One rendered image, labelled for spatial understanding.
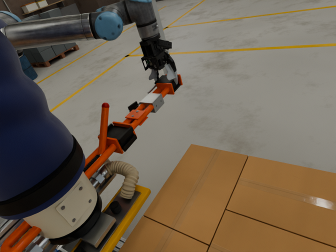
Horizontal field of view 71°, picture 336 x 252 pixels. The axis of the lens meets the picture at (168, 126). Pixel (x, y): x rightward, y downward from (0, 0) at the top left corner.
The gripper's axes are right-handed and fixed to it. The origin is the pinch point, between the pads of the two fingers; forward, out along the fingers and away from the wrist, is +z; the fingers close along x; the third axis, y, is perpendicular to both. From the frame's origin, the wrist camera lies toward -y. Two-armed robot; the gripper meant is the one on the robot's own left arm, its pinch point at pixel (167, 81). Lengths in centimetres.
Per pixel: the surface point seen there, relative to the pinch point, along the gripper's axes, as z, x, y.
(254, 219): 67, 35, 12
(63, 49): 99, -598, -354
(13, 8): -33, -1026, -518
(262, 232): 67, 40, 17
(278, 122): 121, 23, -132
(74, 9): 52, -1022, -799
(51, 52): 89, -596, -314
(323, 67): 122, 56, -254
